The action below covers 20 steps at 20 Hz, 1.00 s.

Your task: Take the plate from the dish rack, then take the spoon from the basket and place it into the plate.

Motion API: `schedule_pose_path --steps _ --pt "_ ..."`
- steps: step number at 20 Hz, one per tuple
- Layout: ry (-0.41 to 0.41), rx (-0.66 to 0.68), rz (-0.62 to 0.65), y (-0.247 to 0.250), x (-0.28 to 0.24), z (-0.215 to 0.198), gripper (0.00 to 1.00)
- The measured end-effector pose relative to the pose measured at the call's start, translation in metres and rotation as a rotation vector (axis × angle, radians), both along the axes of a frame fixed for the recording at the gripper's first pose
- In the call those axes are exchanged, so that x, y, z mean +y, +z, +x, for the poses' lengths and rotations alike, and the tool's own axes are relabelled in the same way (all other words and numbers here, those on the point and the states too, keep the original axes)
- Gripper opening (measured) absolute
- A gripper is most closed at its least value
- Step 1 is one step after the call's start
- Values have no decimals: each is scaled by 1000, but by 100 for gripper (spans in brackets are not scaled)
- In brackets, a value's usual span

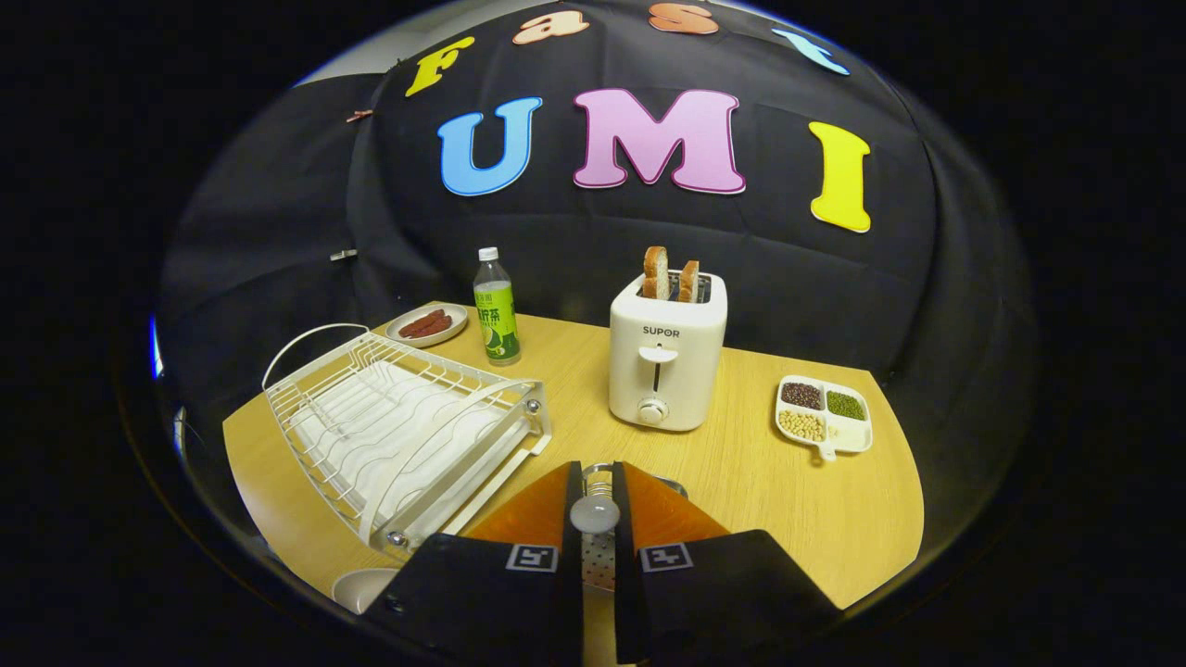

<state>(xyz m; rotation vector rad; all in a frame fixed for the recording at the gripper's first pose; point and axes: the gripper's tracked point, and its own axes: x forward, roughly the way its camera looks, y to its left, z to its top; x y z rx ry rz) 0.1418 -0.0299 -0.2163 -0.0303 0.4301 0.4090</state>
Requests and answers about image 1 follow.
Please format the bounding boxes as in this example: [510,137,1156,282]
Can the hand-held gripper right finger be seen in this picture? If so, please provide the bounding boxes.
[612,460,839,664]

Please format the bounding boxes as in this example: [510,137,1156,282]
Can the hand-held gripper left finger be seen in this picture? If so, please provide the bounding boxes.
[371,460,585,667]

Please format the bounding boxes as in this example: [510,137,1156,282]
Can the metal wire basket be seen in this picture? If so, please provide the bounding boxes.
[582,462,688,594]

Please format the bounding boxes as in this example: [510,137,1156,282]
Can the white plate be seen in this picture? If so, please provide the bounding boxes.
[332,568,401,615]

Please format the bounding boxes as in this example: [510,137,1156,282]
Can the metal spoon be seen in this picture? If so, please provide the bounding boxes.
[569,495,622,536]

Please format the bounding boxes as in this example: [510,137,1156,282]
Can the white wire dish rack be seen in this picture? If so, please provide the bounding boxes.
[262,322,553,561]

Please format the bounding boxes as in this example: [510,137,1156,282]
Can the white divided bean dish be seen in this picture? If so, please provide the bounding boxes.
[775,374,874,462]

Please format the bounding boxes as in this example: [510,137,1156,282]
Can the small beige plate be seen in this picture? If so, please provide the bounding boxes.
[385,303,469,349]

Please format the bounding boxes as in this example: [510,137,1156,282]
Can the white toaster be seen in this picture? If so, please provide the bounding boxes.
[609,271,728,433]

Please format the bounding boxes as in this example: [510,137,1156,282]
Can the green label drink bottle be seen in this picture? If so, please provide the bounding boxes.
[473,246,522,366]

